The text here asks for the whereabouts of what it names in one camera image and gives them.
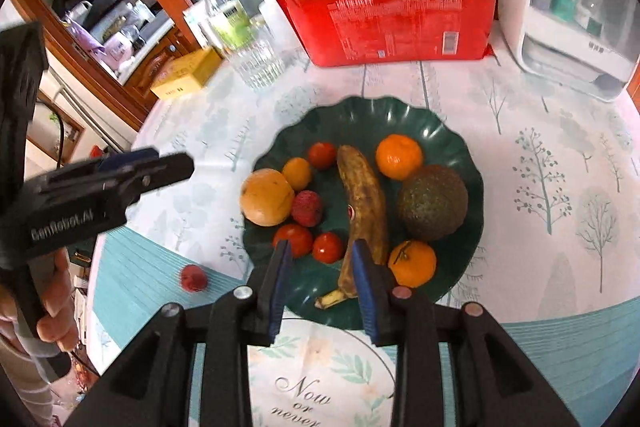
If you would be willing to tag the yellow cardboard box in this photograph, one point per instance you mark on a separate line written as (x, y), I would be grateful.
(187, 74)

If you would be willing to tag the red cherry tomato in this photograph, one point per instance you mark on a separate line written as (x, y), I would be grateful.
(328, 248)
(321, 155)
(295, 239)

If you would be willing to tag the small kumquat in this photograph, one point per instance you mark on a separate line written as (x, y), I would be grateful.
(297, 174)

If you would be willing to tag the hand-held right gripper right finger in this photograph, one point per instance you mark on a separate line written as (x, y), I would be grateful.
(362, 289)

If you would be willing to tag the dark green avocado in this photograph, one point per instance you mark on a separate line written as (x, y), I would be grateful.
(432, 204)

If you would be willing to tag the red lychee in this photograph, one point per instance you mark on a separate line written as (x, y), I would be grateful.
(306, 208)
(194, 278)

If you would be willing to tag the tree print tablecloth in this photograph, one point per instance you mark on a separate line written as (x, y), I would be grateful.
(540, 132)

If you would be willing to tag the tangerine with stem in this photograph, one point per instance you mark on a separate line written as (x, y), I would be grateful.
(414, 266)

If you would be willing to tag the dark green scalloped plate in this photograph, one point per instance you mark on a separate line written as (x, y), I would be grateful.
(375, 122)

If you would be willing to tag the person's left hand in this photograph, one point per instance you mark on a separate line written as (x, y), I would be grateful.
(57, 302)

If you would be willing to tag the large yellow orange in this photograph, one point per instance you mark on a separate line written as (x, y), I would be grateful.
(266, 197)

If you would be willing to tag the clear bottle with green label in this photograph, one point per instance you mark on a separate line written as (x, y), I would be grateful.
(227, 19)

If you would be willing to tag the brown spotted banana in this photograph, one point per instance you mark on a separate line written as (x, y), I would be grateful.
(362, 197)

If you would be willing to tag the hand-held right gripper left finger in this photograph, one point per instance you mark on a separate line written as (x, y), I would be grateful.
(280, 289)

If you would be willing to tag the person's left forearm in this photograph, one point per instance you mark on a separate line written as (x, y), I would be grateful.
(25, 367)

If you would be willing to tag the clear ribbed glass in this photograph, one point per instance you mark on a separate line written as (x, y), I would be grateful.
(257, 62)

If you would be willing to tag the white plastic bottle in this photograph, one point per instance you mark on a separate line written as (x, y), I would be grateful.
(275, 19)

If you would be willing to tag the wooden cabinet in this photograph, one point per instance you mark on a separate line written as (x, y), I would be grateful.
(150, 67)

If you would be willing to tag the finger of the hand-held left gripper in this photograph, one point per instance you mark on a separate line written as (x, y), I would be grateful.
(130, 159)
(165, 172)

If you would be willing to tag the white countertop appliance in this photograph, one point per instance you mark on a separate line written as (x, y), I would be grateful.
(565, 7)

